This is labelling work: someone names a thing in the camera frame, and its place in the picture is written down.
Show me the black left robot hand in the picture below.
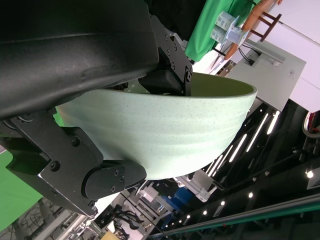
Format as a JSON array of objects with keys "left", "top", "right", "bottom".
[{"left": 0, "top": 0, "right": 194, "bottom": 217}]

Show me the grey-green bowl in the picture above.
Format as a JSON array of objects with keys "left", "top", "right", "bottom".
[{"left": 54, "top": 72, "right": 258, "bottom": 181}]

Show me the green printed cloth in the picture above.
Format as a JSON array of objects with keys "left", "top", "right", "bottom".
[{"left": 184, "top": 0, "right": 258, "bottom": 63}]

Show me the white green carton box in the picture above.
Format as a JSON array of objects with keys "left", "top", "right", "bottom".
[
  {"left": 209, "top": 26, "right": 230, "bottom": 44},
  {"left": 215, "top": 11, "right": 237, "bottom": 32}
]

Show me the green tablecloth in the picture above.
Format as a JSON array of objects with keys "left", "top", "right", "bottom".
[{"left": 0, "top": 107, "right": 66, "bottom": 231}]

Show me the clear plastic box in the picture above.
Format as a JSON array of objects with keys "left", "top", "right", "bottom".
[{"left": 226, "top": 15, "right": 248, "bottom": 46}]

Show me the black office chair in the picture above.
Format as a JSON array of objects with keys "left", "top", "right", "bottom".
[{"left": 112, "top": 204, "right": 146, "bottom": 231}]

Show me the silver aluminium profile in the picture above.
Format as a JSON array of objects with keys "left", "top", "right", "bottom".
[{"left": 178, "top": 171, "right": 219, "bottom": 204}]

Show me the grey flat monitor panel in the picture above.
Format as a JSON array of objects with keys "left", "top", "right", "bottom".
[{"left": 226, "top": 41, "right": 307, "bottom": 112}]

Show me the brown wooden chair frame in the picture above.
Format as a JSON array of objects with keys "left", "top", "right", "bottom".
[{"left": 249, "top": 11, "right": 283, "bottom": 43}]

